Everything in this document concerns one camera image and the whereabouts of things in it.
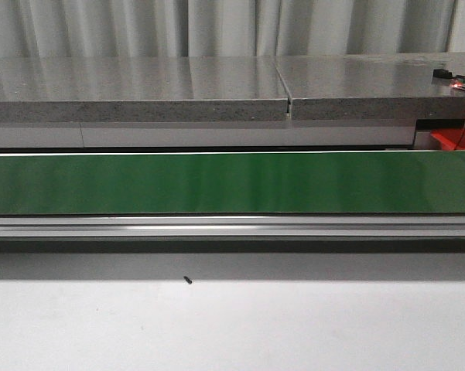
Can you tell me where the white cabinet panel under counter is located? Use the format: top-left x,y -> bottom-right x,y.
0,119 -> 416,148

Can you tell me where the grey stone countertop slab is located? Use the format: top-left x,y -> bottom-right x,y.
0,56 -> 289,123
275,53 -> 465,121

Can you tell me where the green conveyor belt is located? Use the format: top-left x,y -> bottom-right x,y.
0,151 -> 465,216

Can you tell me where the grey stone countertop slab left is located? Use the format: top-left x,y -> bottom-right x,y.
0,56 -> 289,123

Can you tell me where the grey stone countertop slab right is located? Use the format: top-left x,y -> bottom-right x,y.
275,53 -> 465,121

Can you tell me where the aluminium conveyor side rail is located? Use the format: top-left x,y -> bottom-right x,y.
0,216 -> 465,240

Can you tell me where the red plastic bin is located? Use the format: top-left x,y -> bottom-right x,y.
431,129 -> 465,151

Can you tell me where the black connector plug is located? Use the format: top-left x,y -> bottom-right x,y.
433,69 -> 454,80

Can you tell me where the grey curtain backdrop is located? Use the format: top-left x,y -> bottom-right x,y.
0,1 -> 465,57

